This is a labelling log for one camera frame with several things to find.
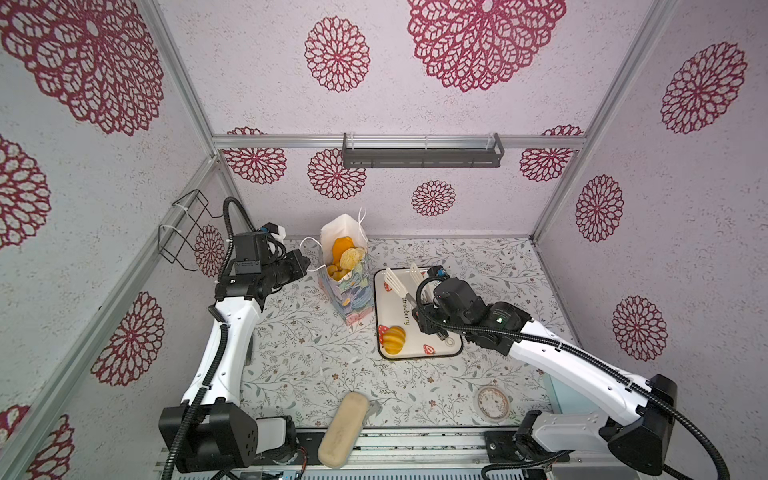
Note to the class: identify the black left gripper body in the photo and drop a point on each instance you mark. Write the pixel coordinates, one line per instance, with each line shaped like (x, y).
(284, 270)

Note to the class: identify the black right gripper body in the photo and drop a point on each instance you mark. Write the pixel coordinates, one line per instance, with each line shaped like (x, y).
(433, 320)

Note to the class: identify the round orange bun bottom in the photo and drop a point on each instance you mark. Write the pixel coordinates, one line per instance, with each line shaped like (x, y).
(350, 258)

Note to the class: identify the floral paper gift bag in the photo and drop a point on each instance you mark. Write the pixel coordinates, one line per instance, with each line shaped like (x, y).
(352, 297)

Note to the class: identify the white metal serving tongs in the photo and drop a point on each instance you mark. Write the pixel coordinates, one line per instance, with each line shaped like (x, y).
(417, 276)

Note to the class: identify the long twisted orange bread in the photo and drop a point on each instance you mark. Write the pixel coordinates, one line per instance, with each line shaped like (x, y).
(340, 246)

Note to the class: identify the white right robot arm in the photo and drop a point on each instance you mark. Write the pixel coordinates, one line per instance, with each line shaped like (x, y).
(634, 418)

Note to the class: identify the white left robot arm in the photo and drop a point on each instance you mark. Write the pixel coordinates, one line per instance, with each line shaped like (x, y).
(209, 430)

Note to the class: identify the round tape roll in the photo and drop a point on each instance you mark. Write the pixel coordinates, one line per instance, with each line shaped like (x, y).
(492, 404)

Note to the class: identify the mint green box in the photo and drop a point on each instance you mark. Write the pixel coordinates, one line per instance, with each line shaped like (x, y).
(566, 400)

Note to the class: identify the white strawberry serving tray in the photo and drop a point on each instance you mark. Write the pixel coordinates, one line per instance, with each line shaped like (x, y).
(392, 310)

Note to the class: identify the beige long baguette loaf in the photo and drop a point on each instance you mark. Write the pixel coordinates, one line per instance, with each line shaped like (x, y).
(343, 431)

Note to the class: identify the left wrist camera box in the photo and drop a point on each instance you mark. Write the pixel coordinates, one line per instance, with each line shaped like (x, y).
(255, 250)

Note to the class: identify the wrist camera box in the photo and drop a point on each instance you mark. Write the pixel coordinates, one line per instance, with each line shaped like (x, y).
(455, 302)
(255, 250)

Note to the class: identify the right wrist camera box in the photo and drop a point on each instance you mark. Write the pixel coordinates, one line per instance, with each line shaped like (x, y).
(455, 302)

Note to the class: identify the black wire wall basket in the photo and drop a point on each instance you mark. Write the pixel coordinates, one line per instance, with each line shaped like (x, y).
(193, 242)

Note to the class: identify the black wall shelf rack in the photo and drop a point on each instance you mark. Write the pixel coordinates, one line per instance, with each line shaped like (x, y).
(423, 156)

